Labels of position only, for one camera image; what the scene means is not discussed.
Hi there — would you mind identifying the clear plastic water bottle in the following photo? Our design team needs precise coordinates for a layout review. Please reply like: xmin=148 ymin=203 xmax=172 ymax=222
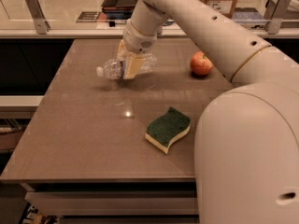
xmin=96 ymin=53 xmax=157 ymax=80

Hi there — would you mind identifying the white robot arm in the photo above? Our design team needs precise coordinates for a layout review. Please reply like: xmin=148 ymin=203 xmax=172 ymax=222
xmin=121 ymin=0 xmax=299 ymax=224

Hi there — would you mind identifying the left metal rail bracket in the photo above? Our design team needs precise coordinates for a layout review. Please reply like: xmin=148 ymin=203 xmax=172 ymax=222
xmin=25 ymin=0 xmax=50 ymax=35

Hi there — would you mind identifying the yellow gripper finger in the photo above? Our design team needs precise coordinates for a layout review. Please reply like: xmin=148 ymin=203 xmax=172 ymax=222
xmin=123 ymin=55 xmax=145 ymax=79
xmin=117 ymin=40 xmax=126 ymax=63

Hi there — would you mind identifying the metal rail bracket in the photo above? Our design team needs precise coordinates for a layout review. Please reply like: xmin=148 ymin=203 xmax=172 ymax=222
xmin=266 ymin=0 xmax=291 ymax=35
xmin=25 ymin=0 xmax=50 ymax=35

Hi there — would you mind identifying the green and yellow sponge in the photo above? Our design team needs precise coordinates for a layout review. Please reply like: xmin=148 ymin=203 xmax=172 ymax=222
xmin=145 ymin=107 xmax=191 ymax=154

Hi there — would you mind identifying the red apple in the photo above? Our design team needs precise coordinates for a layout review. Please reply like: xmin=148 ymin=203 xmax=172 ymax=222
xmin=190 ymin=51 xmax=214 ymax=76

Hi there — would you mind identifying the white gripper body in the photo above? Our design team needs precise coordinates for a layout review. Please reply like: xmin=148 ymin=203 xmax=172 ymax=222
xmin=122 ymin=20 xmax=157 ymax=53

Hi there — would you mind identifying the right metal rail bracket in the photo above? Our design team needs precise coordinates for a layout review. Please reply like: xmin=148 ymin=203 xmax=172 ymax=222
xmin=266 ymin=0 xmax=291 ymax=35

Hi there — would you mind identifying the brown table with drawers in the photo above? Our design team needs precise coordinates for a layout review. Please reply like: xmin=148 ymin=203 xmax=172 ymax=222
xmin=1 ymin=38 xmax=231 ymax=224

